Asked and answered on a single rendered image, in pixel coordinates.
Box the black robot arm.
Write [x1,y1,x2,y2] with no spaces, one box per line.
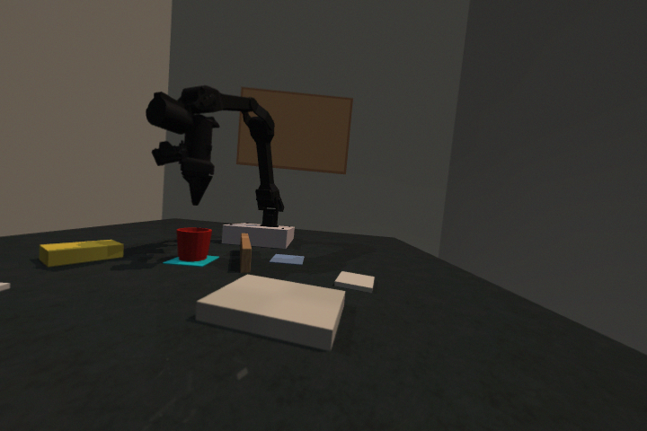
[146,85,284,227]

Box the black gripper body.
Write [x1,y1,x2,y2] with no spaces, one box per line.
[181,137,215,176]

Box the yellow rectangular block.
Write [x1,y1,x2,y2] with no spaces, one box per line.
[40,240,124,268]

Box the red cup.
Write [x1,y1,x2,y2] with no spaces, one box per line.
[177,228,212,261]

